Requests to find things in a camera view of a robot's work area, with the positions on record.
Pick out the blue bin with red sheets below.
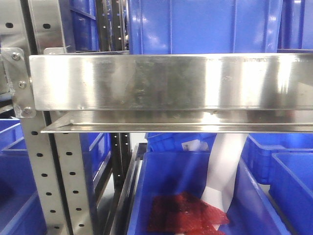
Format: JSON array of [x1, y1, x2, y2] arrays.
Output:
[[127, 151, 289, 235]]

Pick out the steel corner bracket with bolts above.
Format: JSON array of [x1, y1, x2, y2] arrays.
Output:
[[1, 47, 36, 118]]

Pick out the blue crate upper left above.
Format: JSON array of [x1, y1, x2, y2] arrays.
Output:
[[69, 0, 99, 51]]

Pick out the blue bin lower right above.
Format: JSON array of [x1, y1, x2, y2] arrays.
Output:
[[242, 133, 313, 235]]

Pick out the stainless steel shelf beam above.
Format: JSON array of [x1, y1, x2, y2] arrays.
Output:
[[29, 53, 313, 133]]

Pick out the white paper sheet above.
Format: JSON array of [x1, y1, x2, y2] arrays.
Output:
[[201, 133, 247, 212]]

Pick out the perforated steel shelf upright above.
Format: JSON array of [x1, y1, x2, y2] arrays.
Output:
[[22, 0, 98, 235]]

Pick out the blue bin lower left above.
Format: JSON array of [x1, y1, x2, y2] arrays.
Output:
[[0, 119, 47, 235]]

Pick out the black perforated rear upright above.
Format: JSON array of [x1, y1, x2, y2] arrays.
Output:
[[111, 133, 131, 190]]

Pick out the blue bin behind centre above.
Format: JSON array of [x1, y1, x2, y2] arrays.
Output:
[[145, 133, 217, 152]]

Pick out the red textured sheets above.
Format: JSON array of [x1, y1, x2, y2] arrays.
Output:
[[147, 191, 230, 235]]

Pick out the large blue crate upper shelf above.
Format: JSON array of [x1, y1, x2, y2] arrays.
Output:
[[127, 0, 283, 54]]

